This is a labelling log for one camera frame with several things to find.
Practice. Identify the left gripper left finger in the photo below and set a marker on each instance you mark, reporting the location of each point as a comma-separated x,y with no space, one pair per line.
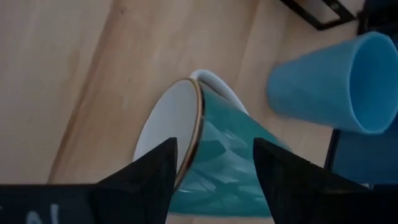
140,193

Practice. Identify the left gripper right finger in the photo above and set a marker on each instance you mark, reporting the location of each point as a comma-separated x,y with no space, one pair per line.
298,193

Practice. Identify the light blue plastic mug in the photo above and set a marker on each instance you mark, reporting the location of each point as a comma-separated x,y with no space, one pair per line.
326,87

